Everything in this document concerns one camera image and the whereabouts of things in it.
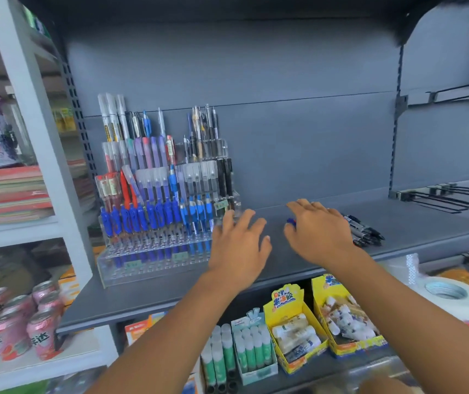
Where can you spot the person's left hand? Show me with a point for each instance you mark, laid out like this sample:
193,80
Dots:
234,262

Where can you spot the person's right hand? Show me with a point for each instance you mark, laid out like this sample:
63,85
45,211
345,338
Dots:
324,237

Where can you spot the person's right thumb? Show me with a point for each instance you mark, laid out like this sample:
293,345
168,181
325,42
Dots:
291,234

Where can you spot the person's left little finger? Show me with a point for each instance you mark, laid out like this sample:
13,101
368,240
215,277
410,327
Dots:
218,235

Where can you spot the person's left thumb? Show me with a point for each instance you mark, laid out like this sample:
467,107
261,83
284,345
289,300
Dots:
267,249

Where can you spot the person's left middle finger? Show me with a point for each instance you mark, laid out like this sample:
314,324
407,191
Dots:
247,221

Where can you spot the person's right forearm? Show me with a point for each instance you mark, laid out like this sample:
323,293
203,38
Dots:
415,324

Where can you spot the person's left forearm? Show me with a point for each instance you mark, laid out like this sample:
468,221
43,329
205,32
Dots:
164,336

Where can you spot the blue pen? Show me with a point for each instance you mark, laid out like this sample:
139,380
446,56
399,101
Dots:
291,221

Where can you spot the clear acrylic pen display stand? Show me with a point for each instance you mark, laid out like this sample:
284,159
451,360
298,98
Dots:
164,250

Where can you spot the bunch of black pens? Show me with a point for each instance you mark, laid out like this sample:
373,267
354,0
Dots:
363,231

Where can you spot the rows of assorted pens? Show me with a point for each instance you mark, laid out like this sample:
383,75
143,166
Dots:
156,192

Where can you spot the yellow glue stick box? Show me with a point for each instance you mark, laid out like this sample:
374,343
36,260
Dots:
349,320
296,332

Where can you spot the grey shelf board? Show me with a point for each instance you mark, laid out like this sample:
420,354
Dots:
144,291

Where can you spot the teal glue stick box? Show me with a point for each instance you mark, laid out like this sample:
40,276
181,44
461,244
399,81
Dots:
255,348

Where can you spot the clear plastic bag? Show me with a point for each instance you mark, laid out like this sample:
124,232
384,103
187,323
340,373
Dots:
402,268

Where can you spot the row of green glue sticks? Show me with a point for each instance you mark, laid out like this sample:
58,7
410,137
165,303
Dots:
217,356

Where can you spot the red and white box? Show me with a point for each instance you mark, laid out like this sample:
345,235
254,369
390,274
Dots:
140,326

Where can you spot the grey metal shelving unit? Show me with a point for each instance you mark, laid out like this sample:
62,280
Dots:
300,98

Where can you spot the orange box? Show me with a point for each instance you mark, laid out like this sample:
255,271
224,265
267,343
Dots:
70,287

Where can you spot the white tape roll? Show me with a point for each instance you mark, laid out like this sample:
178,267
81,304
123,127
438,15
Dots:
454,299

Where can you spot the white shelving unit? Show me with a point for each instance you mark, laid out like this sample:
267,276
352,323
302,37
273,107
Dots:
33,139

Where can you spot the stack of coloured notebooks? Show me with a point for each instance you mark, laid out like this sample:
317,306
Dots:
8,196

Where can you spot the cluster of pink drink cans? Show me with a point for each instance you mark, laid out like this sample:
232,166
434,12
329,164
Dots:
17,324

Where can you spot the clear plastic bottle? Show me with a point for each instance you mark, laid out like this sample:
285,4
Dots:
17,127

